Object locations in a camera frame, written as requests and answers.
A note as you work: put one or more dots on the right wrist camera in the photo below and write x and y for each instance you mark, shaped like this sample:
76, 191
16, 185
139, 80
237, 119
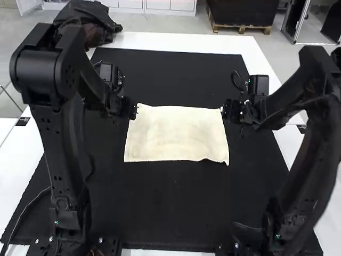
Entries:
259, 84

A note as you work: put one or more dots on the grey cupboard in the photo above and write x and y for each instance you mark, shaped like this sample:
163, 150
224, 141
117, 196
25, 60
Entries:
160, 4

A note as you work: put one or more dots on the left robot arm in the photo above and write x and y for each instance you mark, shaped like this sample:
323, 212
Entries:
66, 133

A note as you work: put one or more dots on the metal frame table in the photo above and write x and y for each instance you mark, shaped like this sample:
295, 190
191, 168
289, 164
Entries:
293, 24

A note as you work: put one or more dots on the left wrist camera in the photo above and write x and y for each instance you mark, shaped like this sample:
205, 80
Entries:
108, 72

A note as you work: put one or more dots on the wooden pallet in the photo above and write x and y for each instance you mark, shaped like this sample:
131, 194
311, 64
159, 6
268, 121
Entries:
239, 28

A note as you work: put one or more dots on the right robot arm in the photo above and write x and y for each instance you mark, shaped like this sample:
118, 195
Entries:
306, 173

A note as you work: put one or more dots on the black crate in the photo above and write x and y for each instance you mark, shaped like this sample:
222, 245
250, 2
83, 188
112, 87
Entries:
242, 12

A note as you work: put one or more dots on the pale towel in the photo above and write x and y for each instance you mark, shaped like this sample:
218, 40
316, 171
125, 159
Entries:
173, 133

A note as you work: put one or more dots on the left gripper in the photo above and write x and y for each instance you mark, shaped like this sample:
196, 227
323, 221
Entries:
120, 106

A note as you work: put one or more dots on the black mat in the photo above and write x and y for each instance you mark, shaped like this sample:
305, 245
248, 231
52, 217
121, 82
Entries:
170, 200

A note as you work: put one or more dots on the black jacket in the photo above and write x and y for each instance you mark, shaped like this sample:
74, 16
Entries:
104, 24

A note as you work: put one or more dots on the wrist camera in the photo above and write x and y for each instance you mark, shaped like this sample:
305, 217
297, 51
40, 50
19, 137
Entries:
259, 84
108, 72

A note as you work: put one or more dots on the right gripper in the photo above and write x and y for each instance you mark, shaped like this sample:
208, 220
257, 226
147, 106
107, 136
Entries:
237, 112

